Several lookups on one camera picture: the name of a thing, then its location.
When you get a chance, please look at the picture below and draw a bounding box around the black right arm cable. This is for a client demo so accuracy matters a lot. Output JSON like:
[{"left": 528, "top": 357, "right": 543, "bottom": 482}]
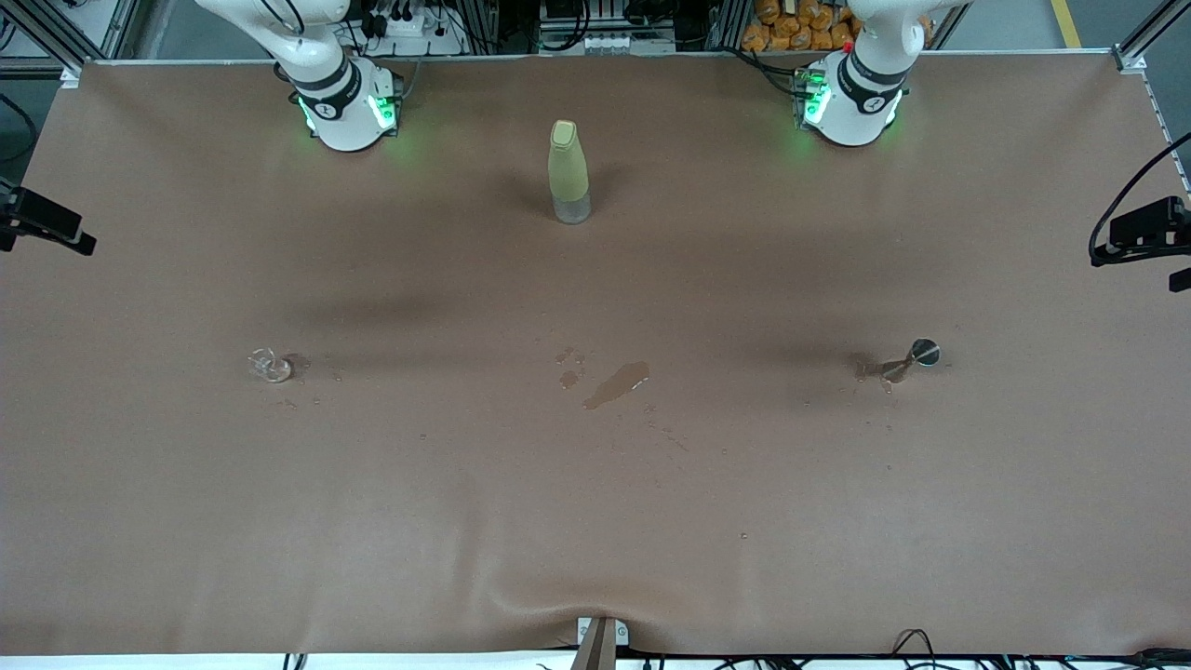
[{"left": 0, "top": 91, "right": 38, "bottom": 161}]

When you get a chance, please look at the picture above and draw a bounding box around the black cable bundle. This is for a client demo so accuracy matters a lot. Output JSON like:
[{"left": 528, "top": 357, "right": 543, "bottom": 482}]
[{"left": 642, "top": 649, "right": 1191, "bottom": 670}]

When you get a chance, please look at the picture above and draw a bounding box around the clear glass measuring beaker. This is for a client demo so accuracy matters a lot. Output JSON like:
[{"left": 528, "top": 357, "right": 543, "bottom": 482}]
[{"left": 248, "top": 348, "right": 293, "bottom": 384}]

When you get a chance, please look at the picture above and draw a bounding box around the aluminium frame post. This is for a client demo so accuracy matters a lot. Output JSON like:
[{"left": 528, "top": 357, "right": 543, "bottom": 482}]
[
  {"left": 0, "top": 0, "right": 89, "bottom": 89},
  {"left": 1112, "top": 0, "right": 1191, "bottom": 75}
]

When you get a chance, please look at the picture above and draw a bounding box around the orange snack packets pile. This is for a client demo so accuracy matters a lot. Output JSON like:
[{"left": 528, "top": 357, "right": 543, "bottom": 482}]
[{"left": 742, "top": 0, "right": 934, "bottom": 53}]

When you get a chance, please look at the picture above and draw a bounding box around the metal table edge bracket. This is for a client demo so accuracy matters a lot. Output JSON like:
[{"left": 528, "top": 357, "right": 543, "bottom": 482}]
[{"left": 576, "top": 616, "right": 630, "bottom": 670}]

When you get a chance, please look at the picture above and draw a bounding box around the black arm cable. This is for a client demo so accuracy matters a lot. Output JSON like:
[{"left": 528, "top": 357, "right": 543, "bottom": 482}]
[
  {"left": 1089, "top": 130, "right": 1191, "bottom": 266},
  {"left": 0, "top": 91, "right": 38, "bottom": 161}
]

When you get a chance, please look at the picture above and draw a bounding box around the brown liquid puddle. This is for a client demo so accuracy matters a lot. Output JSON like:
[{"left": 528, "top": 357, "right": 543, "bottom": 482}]
[{"left": 582, "top": 361, "right": 651, "bottom": 410}]

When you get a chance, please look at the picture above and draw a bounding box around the steel jigger cup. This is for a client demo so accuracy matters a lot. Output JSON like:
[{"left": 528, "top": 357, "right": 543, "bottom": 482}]
[{"left": 879, "top": 338, "right": 942, "bottom": 384}]

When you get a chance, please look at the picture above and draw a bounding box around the brown table cover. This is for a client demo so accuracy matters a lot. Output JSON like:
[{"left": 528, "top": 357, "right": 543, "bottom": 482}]
[{"left": 0, "top": 51, "right": 1191, "bottom": 657}]

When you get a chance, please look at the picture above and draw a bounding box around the white power strip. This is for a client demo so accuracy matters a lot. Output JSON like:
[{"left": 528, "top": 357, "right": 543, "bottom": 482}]
[{"left": 370, "top": 11, "right": 438, "bottom": 38}]

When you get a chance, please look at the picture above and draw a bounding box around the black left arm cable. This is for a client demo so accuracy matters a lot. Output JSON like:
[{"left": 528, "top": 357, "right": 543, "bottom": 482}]
[{"left": 1089, "top": 130, "right": 1191, "bottom": 266}]

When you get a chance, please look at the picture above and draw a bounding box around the yellow-green bottle shaker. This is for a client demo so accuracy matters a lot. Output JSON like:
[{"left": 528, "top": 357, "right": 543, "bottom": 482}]
[{"left": 547, "top": 119, "right": 593, "bottom": 225}]

